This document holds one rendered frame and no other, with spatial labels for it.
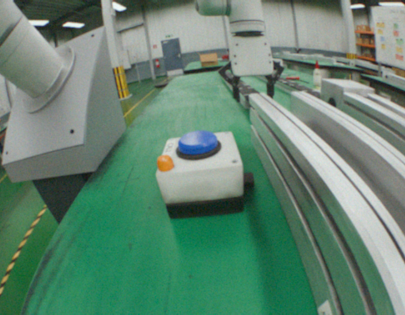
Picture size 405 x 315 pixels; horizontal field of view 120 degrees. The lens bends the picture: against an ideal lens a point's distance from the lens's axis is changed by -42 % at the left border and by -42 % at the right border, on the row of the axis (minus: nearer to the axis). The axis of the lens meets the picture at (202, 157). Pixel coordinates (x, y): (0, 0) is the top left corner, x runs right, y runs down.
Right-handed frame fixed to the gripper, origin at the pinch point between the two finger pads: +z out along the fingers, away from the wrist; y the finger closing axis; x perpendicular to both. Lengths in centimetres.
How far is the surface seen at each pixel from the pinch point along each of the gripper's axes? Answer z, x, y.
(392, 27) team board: -77, -154, -277
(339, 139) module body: -2.6, 32.3, -2.2
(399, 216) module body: -1.5, 43.4, -2.3
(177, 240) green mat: 4.0, 36.9, 15.8
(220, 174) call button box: -1.2, 33.9, 11.1
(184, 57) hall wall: -11, -1073, 108
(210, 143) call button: -3.1, 31.3, 11.7
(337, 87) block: -4.8, 15.8, -14.0
